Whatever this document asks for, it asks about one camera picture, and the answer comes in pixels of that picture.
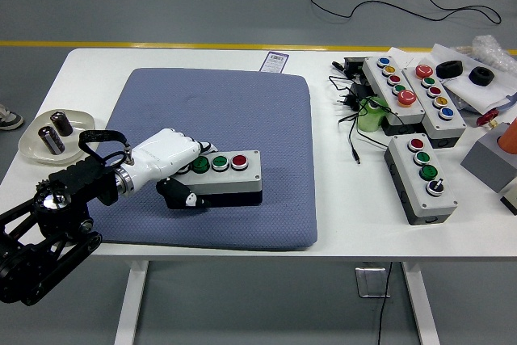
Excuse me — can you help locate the white and black box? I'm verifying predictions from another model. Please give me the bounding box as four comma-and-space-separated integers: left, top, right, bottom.
499, 177, 517, 216

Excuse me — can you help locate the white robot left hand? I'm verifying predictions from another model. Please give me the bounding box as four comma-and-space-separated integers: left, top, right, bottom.
128, 128, 220, 211

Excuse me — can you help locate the beige dish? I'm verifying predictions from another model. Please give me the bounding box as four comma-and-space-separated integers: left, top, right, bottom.
19, 107, 97, 166

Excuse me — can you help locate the clear bubble wrap bag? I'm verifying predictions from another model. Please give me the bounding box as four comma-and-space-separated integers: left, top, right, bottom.
460, 34, 517, 75

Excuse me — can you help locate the blue-grey padded mat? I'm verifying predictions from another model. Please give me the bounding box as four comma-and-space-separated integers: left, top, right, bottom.
89, 67, 319, 252

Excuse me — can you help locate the purple-edged label card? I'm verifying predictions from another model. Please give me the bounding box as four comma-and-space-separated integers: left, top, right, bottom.
260, 51, 290, 74

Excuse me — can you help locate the white table leg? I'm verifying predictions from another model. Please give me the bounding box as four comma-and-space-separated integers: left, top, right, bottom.
401, 260, 441, 345
112, 259, 149, 345

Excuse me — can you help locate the black foam ring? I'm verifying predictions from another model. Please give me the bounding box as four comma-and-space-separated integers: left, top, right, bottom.
469, 65, 495, 86
435, 60, 464, 79

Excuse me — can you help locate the grey block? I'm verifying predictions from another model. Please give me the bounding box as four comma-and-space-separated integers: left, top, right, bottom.
460, 121, 517, 193

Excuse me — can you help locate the red valve handle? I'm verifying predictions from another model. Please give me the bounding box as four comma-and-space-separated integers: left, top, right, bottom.
475, 108, 502, 128

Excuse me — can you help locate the grey five-button control box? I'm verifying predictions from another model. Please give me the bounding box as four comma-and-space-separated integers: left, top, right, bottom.
362, 55, 426, 137
403, 64, 468, 149

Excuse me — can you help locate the black hanging cable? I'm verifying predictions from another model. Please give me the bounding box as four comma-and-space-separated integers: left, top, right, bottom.
375, 260, 393, 345

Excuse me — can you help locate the grey four-button control box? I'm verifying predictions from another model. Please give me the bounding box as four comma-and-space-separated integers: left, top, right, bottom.
383, 133, 459, 226
173, 149, 263, 207

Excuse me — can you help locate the large white paper sheet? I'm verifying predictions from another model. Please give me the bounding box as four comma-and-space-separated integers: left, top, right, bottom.
428, 43, 517, 111

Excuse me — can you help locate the black electronic module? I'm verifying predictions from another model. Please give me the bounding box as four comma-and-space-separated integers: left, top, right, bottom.
331, 57, 371, 79

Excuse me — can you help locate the orange cylinder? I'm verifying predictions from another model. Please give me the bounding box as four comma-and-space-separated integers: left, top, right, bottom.
497, 116, 517, 152

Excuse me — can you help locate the grey metal bracket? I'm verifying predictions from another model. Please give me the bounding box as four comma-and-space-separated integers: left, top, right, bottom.
355, 266, 392, 300

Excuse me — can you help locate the black power adapter with cord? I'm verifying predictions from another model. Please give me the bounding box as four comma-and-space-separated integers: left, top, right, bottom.
327, 74, 401, 166

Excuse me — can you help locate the person's shoe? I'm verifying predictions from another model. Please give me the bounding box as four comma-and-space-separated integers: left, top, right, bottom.
0, 103, 25, 132

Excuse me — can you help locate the small white paper sheet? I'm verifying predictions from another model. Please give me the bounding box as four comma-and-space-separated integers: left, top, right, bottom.
387, 46, 435, 69

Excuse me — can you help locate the dark cylinder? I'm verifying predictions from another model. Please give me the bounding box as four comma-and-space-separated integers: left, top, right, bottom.
49, 110, 74, 137
37, 125, 65, 155

